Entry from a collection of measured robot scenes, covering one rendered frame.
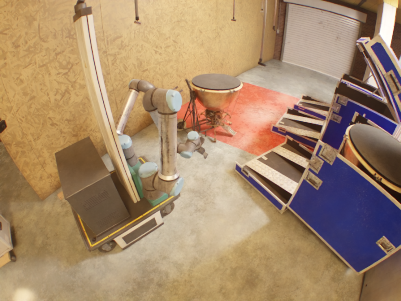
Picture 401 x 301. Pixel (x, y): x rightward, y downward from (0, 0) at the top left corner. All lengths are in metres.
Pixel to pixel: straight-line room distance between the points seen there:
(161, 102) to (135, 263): 1.35
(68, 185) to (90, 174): 0.17
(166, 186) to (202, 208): 0.74
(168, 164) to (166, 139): 0.18
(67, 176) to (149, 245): 0.95
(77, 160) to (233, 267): 1.50
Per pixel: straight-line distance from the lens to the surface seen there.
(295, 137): 3.06
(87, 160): 1.43
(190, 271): 1.71
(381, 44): 1.21
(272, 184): 2.20
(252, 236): 1.87
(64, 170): 1.46
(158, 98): 1.06
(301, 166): 2.52
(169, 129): 1.10
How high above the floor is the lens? 1.65
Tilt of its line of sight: 40 degrees down
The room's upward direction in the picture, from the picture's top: straight up
